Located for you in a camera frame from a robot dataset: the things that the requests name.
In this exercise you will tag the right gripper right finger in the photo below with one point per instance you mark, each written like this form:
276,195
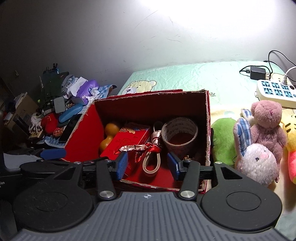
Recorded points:
178,167

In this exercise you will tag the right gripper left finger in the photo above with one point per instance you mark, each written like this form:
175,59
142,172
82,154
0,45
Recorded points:
115,168

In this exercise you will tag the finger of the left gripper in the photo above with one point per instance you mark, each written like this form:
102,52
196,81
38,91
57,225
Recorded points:
52,158

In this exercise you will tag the orange wooden gourd toy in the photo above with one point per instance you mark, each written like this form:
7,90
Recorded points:
111,130

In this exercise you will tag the pink ribbon bundle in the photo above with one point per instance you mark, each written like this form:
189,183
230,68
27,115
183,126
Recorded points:
152,146

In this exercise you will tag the red gift box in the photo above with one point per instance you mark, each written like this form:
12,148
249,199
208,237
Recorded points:
129,135

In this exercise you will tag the red heart plush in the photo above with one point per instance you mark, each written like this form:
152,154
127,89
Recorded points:
49,123

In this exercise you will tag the green plush toy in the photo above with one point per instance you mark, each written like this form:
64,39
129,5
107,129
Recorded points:
223,141

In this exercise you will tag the red cardboard box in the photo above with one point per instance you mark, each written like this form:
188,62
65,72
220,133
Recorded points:
144,109

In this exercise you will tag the blue glasses case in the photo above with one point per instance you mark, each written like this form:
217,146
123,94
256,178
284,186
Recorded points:
70,112

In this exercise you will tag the purple tissue pack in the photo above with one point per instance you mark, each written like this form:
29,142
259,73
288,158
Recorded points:
84,91

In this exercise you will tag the white rabbit plush toy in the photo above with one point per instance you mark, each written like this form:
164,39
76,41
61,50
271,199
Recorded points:
253,160

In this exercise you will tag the pink bear plush toy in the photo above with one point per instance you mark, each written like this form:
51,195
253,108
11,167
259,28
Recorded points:
266,130

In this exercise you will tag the yellow tiger plush toy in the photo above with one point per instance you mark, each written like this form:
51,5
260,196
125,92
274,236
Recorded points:
288,125

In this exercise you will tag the white blue power strip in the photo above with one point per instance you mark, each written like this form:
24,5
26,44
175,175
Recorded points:
275,91

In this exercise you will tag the black power adapter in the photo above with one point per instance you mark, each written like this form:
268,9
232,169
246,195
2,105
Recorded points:
257,73

